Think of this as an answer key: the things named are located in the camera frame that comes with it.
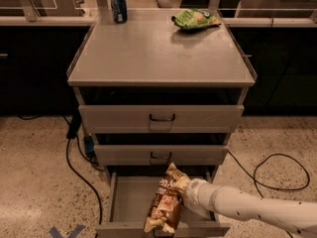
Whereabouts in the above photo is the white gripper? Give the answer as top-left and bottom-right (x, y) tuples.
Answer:
(173, 177), (218, 212)

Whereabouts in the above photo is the brown chip bag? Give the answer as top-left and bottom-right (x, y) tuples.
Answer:
(144, 163), (188, 234)

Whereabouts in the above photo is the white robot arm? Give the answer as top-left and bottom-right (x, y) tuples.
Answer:
(173, 177), (317, 238)

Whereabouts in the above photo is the grey bottom drawer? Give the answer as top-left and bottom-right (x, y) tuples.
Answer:
(96, 172), (230, 238)

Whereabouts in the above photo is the grey drawer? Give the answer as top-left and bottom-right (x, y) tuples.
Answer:
(96, 172), (230, 238)
(94, 145), (228, 166)
(79, 105), (244, 134)

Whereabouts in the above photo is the grey middle drawer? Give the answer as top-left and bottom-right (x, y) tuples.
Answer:
(94, 145), (228, 166)

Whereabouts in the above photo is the grey drawer cabinet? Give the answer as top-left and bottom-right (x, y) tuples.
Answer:
(68, 9), (256, 179)

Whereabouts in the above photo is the grey top drawer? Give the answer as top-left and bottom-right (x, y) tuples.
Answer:
(79, 105), (244, 134)

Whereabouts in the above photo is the green chip bag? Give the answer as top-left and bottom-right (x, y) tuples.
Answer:
(171, 9), (221, 30)

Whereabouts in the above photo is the blue box on floor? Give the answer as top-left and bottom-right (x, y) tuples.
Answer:
(83, 136), (94, 158)

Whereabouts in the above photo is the black power plug block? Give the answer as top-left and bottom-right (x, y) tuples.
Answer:
(66, 112), (82, 139)

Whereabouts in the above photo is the blue soda can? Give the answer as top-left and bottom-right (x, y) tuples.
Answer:
(111, 0), (128, 24)

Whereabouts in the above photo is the black floor cable right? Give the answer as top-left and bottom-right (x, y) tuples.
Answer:
(227, 150), (311, 198)

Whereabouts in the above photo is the black floor cable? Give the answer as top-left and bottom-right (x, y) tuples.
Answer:
(64, 114), (104, 226)
(227, 150), (311, 198)

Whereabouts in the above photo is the black floor cable left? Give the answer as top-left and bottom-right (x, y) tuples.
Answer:
(64, 114), (104, 226)

